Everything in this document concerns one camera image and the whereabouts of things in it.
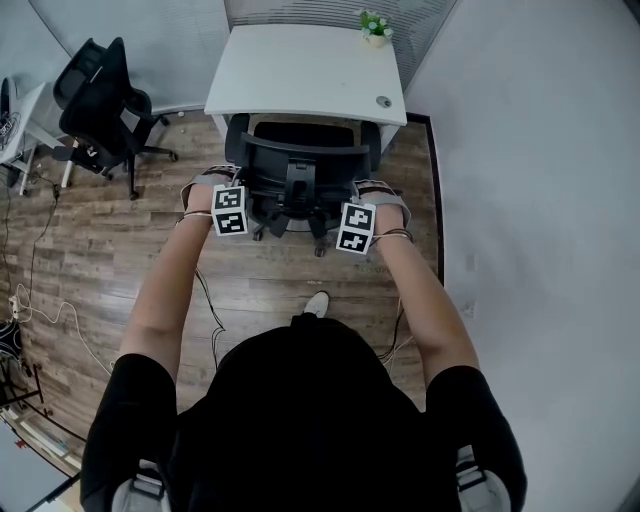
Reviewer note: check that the black round object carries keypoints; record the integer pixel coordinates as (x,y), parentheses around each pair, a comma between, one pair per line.
(9,342)

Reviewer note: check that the person's black clothing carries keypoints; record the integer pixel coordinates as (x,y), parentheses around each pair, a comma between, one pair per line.
(310,425)

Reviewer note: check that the person's right forearm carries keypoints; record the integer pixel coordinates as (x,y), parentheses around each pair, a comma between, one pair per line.
(425,300)

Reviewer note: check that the white side table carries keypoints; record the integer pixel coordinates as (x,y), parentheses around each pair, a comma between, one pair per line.
(30,115)

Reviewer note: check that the white power strip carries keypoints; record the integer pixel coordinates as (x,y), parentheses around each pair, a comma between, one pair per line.
(15,306)

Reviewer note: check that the white desk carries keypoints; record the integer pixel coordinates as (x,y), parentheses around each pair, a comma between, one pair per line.
(300,75)

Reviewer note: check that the person's right white shoe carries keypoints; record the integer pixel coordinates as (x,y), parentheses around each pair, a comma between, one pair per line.
(316,303)

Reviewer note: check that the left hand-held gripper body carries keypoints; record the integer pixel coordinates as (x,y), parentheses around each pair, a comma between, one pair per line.
(230,212)

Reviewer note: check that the black mesh swivel chair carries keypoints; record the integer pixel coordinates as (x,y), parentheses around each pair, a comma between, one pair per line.
(100,115)

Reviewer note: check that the person's left forearm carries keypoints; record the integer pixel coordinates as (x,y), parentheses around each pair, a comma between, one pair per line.
(160,290)

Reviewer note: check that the white wall socket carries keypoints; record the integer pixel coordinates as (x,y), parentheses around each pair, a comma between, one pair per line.
(468,309)

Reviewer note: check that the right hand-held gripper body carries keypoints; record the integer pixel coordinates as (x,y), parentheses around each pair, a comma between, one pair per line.
(356,225)

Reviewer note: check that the black metal stand frame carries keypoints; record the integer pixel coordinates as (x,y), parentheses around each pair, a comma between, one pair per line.
(30,395)

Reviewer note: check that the black office chair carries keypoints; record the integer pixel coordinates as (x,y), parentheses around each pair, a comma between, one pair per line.
(300,180)

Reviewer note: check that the small potted plant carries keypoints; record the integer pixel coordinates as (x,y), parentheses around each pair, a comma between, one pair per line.
(375,30)

